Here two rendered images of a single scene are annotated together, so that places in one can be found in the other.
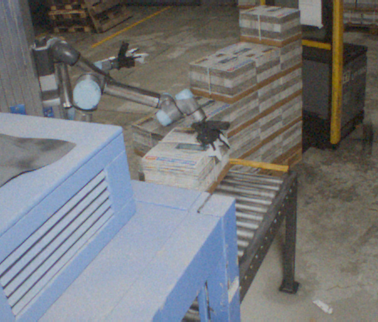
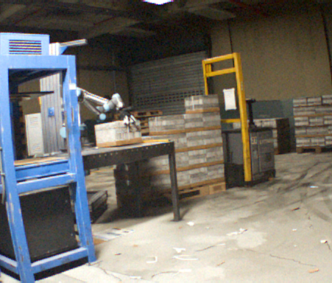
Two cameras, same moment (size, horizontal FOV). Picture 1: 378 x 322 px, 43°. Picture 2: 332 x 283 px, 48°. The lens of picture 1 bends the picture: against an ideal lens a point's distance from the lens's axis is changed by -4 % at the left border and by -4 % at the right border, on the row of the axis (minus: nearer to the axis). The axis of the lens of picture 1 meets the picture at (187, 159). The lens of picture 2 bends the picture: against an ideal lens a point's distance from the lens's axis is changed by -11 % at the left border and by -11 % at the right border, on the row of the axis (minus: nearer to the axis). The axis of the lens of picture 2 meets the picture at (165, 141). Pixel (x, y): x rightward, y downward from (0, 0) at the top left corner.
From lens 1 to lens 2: 2.47 m
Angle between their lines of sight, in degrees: 28
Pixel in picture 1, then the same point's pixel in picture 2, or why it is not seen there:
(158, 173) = (100, 131)
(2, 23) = not seen: hidden behind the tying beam
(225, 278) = (68, 78)
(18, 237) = (15, 37)
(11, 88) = (49, 99)
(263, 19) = (194, 99)
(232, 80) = (166, 121)
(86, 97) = not seen: hidden behind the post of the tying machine
